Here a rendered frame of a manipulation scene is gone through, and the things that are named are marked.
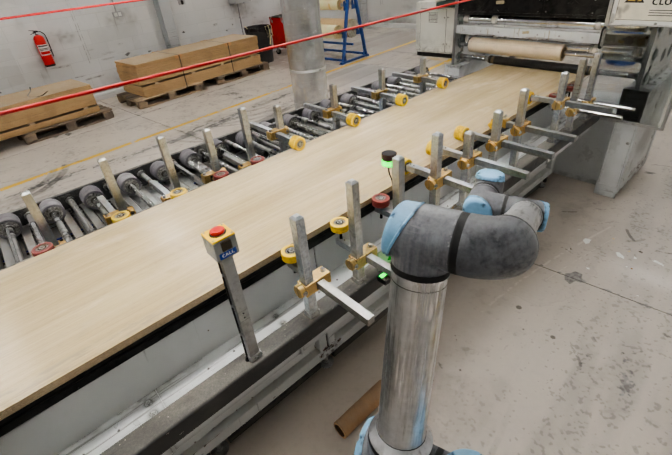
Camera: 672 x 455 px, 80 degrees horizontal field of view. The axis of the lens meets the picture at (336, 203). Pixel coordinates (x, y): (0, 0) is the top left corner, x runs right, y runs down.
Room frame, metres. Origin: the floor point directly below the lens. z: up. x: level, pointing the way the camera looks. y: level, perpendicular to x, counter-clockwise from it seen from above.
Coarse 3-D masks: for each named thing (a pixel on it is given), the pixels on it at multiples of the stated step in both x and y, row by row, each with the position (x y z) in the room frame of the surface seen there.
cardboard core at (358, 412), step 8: (376, 384) 1.19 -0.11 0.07; (368, 392) 1.15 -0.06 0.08; (376, 392) 1.14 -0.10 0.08; (360, 400) 1.11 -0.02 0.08; (368, 400) 1.11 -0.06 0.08; (376, 400) 1.11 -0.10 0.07; (352, 408) 1.08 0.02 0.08; (360, 408) 1.07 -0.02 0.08; (368, 408) 1.08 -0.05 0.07; (344, 416) 1.04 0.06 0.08; (352, 416) 1.04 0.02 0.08; (360, 416) 1.04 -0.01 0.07; (336, 424) 1.02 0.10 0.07; (344, 424) 1.01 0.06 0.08; (352, 424) 1.01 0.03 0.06; (344, 432) 0.98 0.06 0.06
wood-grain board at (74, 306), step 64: (384, 128) 2.35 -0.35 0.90; (448, 128) 2.25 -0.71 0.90; (192, 192) 1.77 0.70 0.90; (256, 192) 1.71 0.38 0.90; (320, 192) 1.64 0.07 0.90; (384, 192) 1.61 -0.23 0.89; (64, 256) 1.33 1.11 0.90; (128, 256) 1.29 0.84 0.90; (192, 256) 1.25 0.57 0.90; (256, 256) 1.21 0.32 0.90; (0, 320) 1.00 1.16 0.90; (64, 320) 0.97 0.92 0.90; (128, 320) 0.94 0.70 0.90; (0, 384) 0.75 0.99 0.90
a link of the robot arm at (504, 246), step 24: (480, 216) 0.58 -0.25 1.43; (504, 216) 0.60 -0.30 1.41; (528, 216) 0.73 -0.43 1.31; (480, 240) 0.53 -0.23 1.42; (504, 240) 0.53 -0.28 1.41; (528, 240) 0.54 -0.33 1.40; (456, 264) 0.52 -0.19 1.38; (480, 264) 0.51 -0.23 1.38; (504, 264) 0.51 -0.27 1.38; (528, 264) 0.53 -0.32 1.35
